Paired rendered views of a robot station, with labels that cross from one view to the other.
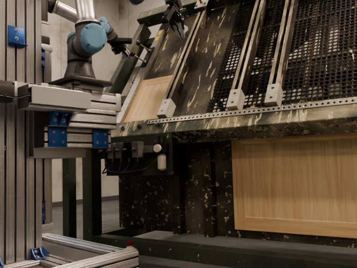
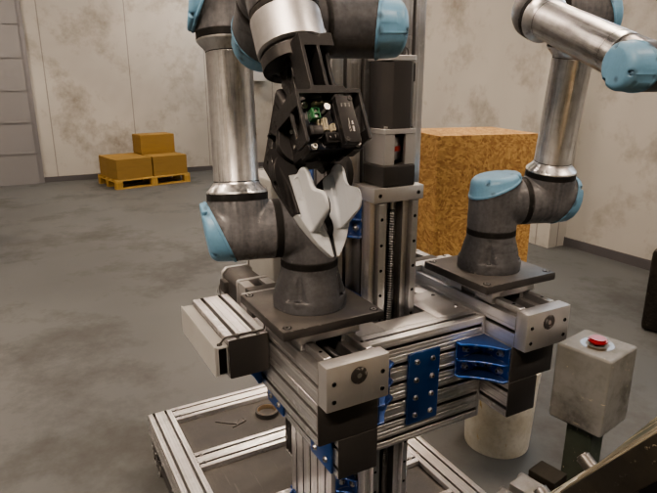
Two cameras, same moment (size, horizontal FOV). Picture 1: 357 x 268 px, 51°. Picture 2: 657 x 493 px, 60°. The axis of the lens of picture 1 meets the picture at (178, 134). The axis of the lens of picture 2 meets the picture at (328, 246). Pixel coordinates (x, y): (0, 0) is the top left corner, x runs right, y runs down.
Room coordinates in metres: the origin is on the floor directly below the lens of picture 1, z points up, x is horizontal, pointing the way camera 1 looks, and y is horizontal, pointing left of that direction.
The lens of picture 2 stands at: (2.16, -0.56, 1.48)
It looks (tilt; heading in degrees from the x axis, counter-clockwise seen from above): 16 degrees down; 109
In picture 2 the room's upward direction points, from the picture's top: straight up
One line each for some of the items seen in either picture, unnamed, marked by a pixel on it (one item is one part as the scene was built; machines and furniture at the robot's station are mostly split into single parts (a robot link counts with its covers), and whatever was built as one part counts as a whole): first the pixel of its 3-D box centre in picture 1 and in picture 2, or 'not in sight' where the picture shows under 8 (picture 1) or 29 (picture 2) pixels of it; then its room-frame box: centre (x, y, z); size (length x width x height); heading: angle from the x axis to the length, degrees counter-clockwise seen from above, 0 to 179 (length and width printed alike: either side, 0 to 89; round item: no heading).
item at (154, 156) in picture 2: not in sight; (143, 158); (-3.29, 6.67, 0.35); 1.26 x 0.96 x 0.70; 48
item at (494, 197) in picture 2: not in sight; (496, 200); (2.10, 0.84, 1.20); 0.13 x 0.12 x 0.14; 31
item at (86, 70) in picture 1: (79, 72); (309, 279); (1.76, 0.47, 1.09); 0.15 x 0.15 x 0.10
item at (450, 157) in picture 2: not in sight; (459, 256); (1.89, 2.26, 0.63); 0.50 x 0.42 x 1.25; 34
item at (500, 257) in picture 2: not in sight; (489, 246); (2.10, 0.83, 1.09); 0.15 x 0.15 x 0.10
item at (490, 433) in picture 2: not in sight; (502, 390); (2.15, 1.68, 0.24); 0.32 x 0.30 x 0.47; 48
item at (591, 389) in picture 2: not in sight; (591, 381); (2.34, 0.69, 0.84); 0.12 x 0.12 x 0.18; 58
